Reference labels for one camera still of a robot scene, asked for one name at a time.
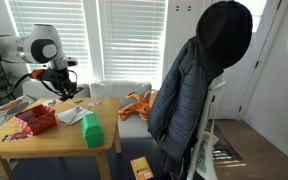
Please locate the wooden table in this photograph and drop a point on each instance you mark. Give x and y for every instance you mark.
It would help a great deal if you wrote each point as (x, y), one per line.
(63, 140)

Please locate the red woven basket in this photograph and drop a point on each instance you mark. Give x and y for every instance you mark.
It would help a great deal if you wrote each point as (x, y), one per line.
(37, 119)

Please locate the dark grey puffer jacket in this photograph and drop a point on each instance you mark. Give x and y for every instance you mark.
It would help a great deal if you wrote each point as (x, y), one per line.
(176, 111)

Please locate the window blind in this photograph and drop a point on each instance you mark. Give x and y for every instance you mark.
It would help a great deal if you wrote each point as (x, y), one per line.
(68, 18)
(133, 39)

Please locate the metal spoon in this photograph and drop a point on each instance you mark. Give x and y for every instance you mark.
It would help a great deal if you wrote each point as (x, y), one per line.
(77, 110)

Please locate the small printed card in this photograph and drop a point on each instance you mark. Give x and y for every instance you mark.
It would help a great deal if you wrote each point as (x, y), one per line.
(52, 102)

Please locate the green plastic chest box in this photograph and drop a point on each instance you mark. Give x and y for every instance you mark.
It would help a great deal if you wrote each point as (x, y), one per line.
(92, 131)

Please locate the white tote bag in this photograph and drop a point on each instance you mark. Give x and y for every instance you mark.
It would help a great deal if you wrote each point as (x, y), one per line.
(205, 164)

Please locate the red printed card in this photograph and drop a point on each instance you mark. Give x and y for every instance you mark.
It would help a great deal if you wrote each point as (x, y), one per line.
(15, 136)

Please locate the black remote control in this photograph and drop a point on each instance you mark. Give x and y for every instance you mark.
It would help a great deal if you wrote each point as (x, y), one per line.
(78, 90)

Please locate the white door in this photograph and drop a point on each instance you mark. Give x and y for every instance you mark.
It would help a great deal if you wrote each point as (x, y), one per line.
(242, 77)

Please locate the white coat rack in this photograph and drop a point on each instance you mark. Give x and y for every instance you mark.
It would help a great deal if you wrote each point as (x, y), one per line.
(209, 113)

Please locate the black hat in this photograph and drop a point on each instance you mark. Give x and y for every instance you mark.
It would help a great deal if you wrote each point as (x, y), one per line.
(223, 34)

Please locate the orange plush toy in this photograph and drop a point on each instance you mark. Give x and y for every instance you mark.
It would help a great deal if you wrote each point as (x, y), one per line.
(142, 106)

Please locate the small wrapped packet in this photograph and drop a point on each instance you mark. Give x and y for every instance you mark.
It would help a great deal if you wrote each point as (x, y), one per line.
(92, 104)

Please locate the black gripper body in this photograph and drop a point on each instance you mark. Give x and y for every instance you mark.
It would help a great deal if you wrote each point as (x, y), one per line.
(58, 78)

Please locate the striped floor mat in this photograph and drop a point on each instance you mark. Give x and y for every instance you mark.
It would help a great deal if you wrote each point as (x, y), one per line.
(223, 151)

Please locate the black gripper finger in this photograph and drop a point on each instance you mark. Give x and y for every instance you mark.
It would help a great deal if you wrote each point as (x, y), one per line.
(64, 97)
(73, 91)

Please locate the right window blind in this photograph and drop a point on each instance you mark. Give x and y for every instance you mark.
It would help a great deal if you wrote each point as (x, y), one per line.
(133, 39)

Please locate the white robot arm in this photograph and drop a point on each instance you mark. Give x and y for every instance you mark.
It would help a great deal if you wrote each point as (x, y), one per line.
(42, 46)

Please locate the white paper napkin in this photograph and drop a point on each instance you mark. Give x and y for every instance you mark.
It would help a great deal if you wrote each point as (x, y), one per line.
(67, 115)

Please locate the left window blind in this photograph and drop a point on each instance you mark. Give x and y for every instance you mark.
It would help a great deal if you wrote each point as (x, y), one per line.
(68, 18)

